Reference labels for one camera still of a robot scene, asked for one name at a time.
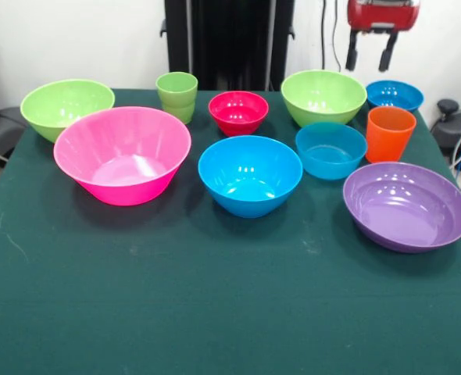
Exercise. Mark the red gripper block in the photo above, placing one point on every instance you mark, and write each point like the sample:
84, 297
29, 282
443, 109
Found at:
383, 13

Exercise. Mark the large pink plastic bowl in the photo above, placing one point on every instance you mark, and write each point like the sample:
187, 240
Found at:
117, 156

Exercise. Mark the small dark blue bowl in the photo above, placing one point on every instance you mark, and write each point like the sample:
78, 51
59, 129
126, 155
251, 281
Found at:
394, 97

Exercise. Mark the green plastic bowl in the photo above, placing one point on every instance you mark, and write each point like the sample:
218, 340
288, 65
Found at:
58, 101
320, 97

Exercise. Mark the orange plastic cup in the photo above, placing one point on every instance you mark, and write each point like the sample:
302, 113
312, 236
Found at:
388, 136

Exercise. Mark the translucent light blue bowl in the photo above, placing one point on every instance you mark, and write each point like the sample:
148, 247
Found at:
330, 156

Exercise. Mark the small red plastic bowl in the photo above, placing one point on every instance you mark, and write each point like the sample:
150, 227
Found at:
238, 117

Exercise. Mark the purple plastic bowl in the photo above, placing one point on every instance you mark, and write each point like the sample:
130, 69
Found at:
406, 211

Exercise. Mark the large blue plastic bowl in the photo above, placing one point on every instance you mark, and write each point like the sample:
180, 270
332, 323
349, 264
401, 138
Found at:
250, 183

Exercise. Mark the green plastic cup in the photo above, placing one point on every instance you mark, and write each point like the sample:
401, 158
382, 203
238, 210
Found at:
176, 97

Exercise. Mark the dark green tablecloth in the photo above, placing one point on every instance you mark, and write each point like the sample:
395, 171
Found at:
215, 297

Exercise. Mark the black equipment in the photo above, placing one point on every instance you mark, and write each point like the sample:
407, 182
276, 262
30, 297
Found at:
4, 129

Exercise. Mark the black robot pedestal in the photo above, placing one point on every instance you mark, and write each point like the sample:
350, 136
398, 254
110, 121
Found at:
230, 39

